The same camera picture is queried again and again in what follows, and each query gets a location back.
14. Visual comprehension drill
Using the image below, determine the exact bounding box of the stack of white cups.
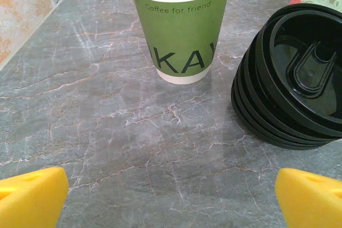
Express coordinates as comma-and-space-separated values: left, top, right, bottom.
123, 0, 234, 85

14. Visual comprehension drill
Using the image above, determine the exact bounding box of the stack of black plastic lids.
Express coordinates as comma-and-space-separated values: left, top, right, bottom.
231, 3, 342, 151

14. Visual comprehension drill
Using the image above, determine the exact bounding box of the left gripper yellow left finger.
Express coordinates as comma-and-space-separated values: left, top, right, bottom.
0, 166, 69, 228

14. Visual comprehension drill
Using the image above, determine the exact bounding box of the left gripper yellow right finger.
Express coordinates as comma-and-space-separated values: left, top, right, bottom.
274, 168, 342, 228

